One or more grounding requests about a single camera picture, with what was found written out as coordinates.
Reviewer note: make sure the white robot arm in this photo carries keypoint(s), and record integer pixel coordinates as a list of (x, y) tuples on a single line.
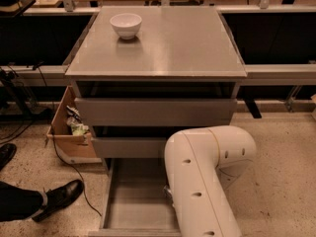
[(200, 164)]

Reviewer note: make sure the grey drawer cabinet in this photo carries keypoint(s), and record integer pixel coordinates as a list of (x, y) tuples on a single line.
[(180, 52)]

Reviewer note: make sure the grey middle drawer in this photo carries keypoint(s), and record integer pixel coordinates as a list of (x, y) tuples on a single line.
[(131, 147)]

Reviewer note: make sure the grey top drawer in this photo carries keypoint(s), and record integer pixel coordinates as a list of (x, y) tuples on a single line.
[(155, 112)]

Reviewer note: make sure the grey open bottom drawer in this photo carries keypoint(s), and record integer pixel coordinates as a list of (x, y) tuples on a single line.
[(135, 204)]

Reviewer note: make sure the crumpled trash in box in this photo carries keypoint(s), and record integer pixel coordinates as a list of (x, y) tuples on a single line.
[(75, 123)]

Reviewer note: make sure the cardboard box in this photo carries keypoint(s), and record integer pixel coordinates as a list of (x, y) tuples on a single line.
[(73, 149)]

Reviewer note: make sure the white ceramic bowl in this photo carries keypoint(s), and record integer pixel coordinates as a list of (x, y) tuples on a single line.
[(126, 25)]

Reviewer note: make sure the black leather shoe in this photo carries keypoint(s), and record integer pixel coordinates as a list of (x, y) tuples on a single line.
[(60, 198)]

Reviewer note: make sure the black stand at left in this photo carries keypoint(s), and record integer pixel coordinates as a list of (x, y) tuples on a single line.
[(22, 95)]

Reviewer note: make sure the dark trouser leg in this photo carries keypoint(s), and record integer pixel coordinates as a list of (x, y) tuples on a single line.
[(19, 204)]

